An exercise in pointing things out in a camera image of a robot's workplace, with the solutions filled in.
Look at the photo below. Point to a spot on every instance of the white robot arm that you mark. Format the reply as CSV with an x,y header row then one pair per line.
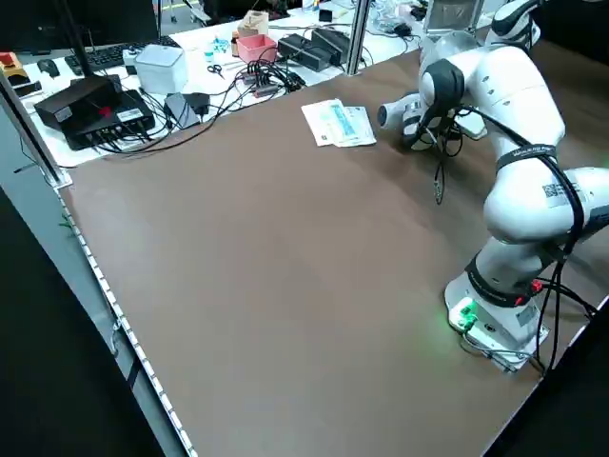
x,y
511,21
518,95

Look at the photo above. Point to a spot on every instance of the pink plastic box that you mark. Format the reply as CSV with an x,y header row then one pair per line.
x,y
257,50

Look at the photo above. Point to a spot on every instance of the small cardboard box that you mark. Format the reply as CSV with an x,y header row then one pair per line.
x,y
252,24

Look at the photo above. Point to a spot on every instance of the white cube box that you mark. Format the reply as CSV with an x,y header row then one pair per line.
x,y
159,71

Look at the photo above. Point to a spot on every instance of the black flat box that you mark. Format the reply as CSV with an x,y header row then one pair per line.
x,y
71,102

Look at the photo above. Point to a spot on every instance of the blue white mask packet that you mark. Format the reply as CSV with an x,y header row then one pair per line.
x,y
352,126

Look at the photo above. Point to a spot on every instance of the usb hub with plugs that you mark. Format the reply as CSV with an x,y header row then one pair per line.
x,y
264,89

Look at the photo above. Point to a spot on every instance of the black power adapter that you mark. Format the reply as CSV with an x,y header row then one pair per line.
x,y
196,102

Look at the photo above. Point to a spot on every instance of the dark grey flat device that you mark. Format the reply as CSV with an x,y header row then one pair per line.
x,y
181,112

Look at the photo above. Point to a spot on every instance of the black power brick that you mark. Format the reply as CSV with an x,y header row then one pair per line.
x,y
328,40
300,50

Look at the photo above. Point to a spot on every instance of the small black scissors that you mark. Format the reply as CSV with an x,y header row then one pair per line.
x,y
215,69

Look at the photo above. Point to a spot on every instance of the silver aluminium case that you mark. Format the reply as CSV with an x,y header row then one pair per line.
x,y
449,16

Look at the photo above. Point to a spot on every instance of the black keyboard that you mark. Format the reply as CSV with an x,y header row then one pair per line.
x,y
104,54

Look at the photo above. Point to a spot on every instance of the black monitor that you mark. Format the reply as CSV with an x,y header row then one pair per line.
x,y
109,19

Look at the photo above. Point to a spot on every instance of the black computer mouse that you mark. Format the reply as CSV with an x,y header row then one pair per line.
x,y
49,68

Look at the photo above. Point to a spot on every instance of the red yellow emergency button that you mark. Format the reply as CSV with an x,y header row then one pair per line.
x,y
9,71

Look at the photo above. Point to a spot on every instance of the aluminium frame post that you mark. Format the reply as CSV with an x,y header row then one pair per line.
x,y
358,38

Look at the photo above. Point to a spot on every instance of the black network switch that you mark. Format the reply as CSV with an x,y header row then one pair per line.
x,y
128,114

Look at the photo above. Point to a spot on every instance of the aluminium frame beam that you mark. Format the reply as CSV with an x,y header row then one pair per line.
x,y
33,138

